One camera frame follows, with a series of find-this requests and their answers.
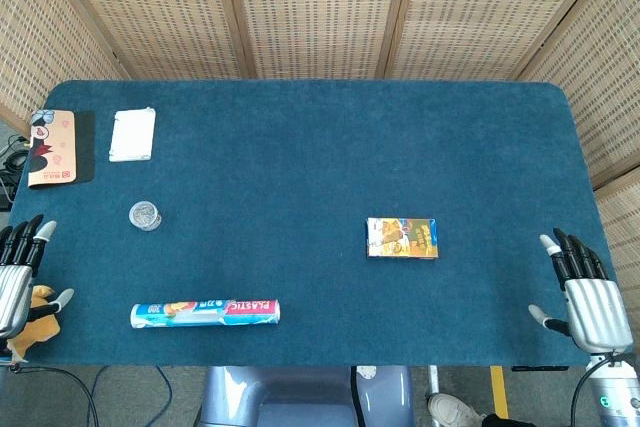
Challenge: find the bamboo folding screen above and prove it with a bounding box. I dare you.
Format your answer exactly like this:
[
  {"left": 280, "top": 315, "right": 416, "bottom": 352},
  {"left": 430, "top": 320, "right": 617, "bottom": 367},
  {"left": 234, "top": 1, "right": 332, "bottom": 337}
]
[{"left": 0, "top": 0, "right": 640, "bottom": 293}]

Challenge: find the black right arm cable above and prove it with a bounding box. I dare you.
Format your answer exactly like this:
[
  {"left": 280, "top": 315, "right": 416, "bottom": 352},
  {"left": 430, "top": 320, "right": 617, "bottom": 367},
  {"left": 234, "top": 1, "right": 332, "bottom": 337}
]
[{"left": 571, "top": 354, "right": 617, "bottom": 427}]

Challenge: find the white shoe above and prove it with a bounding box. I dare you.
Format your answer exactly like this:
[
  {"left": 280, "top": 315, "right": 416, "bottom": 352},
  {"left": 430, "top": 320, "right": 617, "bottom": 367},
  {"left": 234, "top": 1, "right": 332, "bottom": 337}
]
[{"left": 427, "top": 393, "right": 487, "bottom": 427}]

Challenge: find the yellow plush toy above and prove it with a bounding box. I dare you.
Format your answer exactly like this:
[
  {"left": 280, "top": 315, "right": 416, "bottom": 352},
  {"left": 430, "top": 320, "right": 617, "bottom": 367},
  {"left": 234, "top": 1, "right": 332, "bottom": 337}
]
[{"left": 6, "top": 284, "right": 62, "bottom": 364}]

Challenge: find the colourful printed snack box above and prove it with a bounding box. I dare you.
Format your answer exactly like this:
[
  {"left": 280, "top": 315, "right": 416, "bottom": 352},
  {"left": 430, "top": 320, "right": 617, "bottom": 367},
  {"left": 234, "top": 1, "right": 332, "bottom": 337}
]
[{"left": 366, "top": 217, "right": 440, "bottom": 261}]

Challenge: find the black trouser leg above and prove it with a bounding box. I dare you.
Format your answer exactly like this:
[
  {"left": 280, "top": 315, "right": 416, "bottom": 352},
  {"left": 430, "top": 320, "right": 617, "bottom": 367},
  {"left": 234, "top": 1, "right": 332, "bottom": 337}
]
[{"left": 481, "top": 412, "right": 540, "bottom": 427}]

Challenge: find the blue carpet table mat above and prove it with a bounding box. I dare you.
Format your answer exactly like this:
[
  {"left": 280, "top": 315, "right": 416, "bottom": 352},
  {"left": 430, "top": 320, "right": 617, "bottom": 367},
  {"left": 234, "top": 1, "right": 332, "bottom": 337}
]
[{"left": 0, "top": 79, "right": 634, "bottom": 368}]

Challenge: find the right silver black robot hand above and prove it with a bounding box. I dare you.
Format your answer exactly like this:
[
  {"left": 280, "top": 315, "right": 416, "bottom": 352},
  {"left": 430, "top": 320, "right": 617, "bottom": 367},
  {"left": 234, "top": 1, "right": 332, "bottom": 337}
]
[{"left": 528, "top": 227, "right": 635, "bottom": 354}]

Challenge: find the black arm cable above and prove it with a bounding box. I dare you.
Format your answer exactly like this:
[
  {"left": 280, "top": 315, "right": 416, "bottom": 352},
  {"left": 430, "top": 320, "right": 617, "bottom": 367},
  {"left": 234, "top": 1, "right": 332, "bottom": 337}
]
[
  {"left": 8, "top": 363, "right": 100, "bottom": 427},
  {"left": 571, "top": 354, "right": 617, "bottom": 427}
]

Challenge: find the black cable bundle with plugs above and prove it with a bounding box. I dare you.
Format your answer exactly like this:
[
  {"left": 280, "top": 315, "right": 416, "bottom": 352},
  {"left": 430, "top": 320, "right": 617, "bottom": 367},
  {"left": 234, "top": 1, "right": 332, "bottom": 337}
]
[{"left": 0, "top": 133, "right": 32, "bottom": 213}]

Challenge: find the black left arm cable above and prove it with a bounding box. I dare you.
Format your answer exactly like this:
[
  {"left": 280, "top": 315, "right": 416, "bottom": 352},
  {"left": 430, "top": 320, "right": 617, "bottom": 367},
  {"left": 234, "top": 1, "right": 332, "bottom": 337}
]
[{"left": 8, "top": 363, "right": 100, "bottom": 427}]

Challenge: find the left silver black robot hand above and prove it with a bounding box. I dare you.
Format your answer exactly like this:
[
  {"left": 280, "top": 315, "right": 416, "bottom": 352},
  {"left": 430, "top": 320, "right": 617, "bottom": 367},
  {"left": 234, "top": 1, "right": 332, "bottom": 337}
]
[{"left": 0, "top": 214, "right": 75, "bottom": 341}]

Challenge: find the plastic wrap roll package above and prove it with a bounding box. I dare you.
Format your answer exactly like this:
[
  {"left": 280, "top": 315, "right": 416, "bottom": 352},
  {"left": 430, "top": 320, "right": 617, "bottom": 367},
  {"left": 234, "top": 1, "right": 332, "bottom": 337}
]
[{"left": 130, "top": 298, "right": 282, "bottom": 330}]

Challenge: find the blue-grey robot torso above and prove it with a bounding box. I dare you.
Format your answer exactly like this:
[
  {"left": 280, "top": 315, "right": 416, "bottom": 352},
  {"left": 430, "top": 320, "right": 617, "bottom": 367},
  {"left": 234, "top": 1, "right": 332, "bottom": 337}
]
[{"left": 197, "top": 365, "right": 416, "bottom": 427}]

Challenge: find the white rectangular box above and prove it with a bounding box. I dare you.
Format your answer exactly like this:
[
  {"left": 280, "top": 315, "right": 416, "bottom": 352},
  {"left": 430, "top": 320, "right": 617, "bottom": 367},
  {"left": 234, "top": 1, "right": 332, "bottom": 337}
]
[{"left": 108, "top": 106, "right": 157, "bottom": 164}]

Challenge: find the blue floor cable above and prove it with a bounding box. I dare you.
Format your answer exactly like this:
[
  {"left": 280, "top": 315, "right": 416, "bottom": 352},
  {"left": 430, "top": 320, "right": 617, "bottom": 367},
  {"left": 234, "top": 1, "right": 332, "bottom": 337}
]
[{"left": 89, "top": 365, "right": 174, "bottom": 427}]

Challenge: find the small clear round container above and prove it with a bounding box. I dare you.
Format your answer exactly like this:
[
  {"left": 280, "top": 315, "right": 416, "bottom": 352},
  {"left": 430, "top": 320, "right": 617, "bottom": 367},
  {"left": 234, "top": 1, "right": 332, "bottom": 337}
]
[{"left": 128, "top": 200, "right": 163, "bottom": 232}]

